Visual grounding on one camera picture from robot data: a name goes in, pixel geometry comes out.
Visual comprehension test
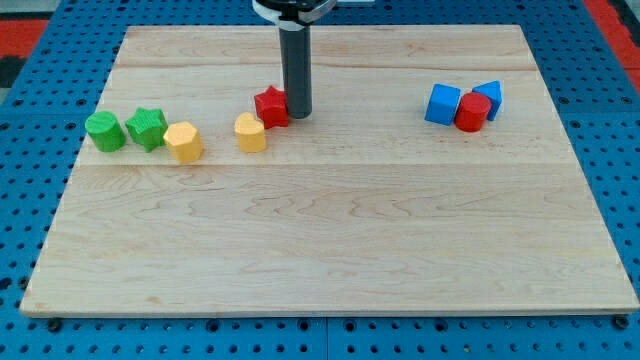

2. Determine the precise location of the blue triangle block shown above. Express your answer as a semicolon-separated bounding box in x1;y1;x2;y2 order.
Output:
472;80;503;121

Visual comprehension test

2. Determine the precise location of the wooden board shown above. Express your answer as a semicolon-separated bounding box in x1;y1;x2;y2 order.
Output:
20;25;639;318

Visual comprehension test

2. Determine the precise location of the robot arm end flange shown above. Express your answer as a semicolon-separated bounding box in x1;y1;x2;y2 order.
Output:
252;0;337;26

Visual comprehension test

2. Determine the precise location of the yellow hexagon block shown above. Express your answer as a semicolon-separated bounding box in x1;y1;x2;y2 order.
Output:
163;121;204;164

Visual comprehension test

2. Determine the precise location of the red star block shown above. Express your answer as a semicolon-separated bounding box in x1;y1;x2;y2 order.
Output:
254;86;289;129

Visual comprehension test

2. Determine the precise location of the red cylinder block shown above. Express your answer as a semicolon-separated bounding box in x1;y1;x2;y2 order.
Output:
454;92;491;133

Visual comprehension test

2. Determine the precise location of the yellow heart block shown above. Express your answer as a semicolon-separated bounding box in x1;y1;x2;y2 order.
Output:
234;112;267;153

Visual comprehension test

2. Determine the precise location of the blue cube block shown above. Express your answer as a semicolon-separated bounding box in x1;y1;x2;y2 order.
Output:
424;83;461;126

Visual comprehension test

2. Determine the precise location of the green star block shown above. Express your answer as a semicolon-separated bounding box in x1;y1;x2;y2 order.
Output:
125;107;168;153

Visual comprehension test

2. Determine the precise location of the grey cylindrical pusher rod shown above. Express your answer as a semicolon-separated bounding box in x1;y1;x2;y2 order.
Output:
279;21;312;119

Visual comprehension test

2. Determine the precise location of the green cylinder block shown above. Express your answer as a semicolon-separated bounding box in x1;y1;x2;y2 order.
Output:
84;111;126;152

